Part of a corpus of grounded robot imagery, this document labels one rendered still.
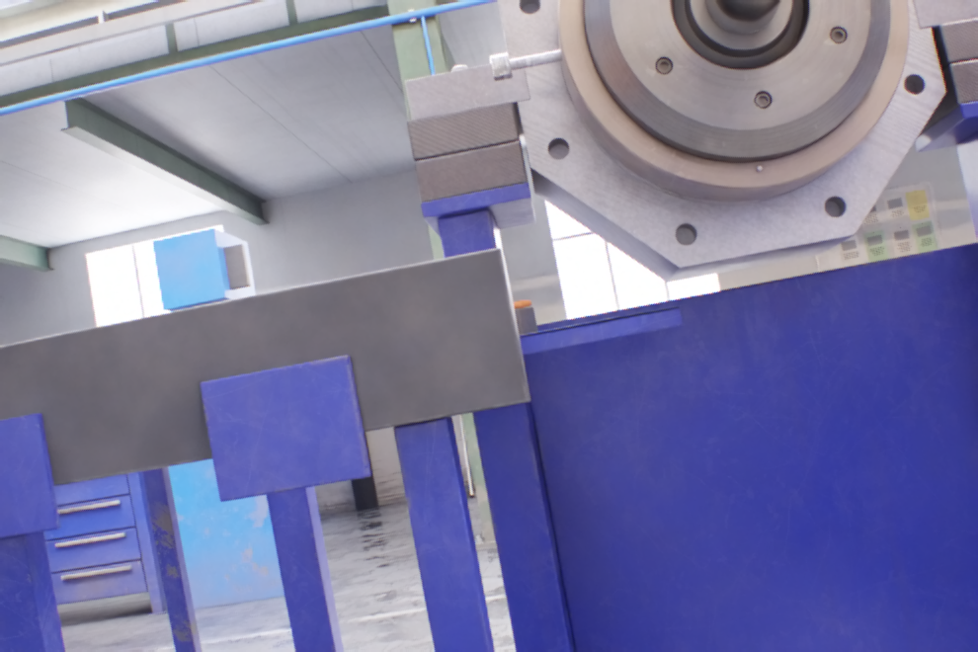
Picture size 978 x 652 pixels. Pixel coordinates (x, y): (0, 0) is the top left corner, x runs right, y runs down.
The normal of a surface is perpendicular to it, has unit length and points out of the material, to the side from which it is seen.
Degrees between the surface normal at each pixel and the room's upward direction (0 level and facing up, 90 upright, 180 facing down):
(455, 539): 90
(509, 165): 90
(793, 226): 90
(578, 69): 90
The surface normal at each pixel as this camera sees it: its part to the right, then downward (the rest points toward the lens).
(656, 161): -0.08, -0.05
